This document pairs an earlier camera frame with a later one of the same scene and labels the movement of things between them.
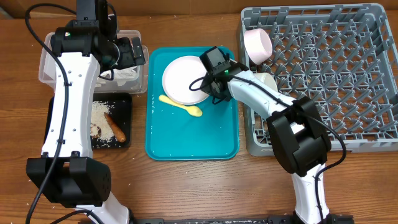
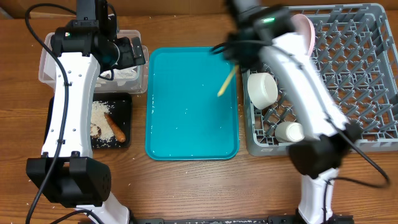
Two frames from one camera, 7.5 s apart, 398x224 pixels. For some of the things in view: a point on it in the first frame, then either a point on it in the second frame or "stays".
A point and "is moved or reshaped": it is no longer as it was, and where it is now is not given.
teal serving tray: x=171 y=133 stays
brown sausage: x=118 y=132 stays
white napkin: x=122 y=75 stays
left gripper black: x=129 y=60 stays
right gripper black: x=206 y=87 → x=255 y=63
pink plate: x=177 y=76 → x=302 y=23
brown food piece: x=95 y=131 stays
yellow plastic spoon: x=193 y=111 is moved or reshaped
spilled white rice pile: x=99 y=119 stays
